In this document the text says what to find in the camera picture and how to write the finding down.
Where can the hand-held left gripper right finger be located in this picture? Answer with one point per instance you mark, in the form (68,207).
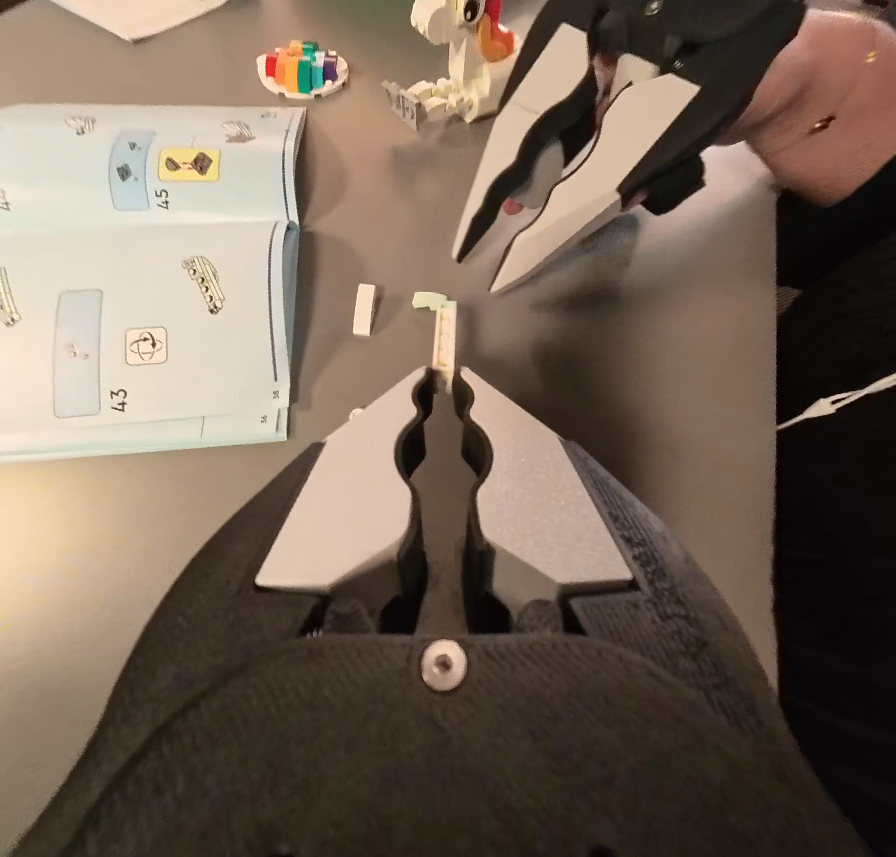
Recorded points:
(546,514)

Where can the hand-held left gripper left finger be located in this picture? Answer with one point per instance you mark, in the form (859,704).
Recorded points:
(336,514)

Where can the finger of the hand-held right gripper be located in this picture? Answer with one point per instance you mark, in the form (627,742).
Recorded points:
(518,108)
(630,150)

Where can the white and mint lego piece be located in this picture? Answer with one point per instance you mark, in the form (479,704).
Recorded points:
(446,339)

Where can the white curved lego brick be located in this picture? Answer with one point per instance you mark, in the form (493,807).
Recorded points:
(365,311)

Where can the white lego unicorn figure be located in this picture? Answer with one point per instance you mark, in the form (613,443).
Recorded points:
(462,45)

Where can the small grey lego piece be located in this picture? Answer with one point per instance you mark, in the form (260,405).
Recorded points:
(403,105)

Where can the round rainbow lego plate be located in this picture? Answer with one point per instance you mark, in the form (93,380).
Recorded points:
(302,66)

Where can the open lego instruction booklet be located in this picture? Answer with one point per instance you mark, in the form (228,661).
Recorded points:
(140,276)

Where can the person's right hand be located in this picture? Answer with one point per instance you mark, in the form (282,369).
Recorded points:
(826,108)

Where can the person's black clothing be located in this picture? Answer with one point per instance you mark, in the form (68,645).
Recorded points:
(840,556)

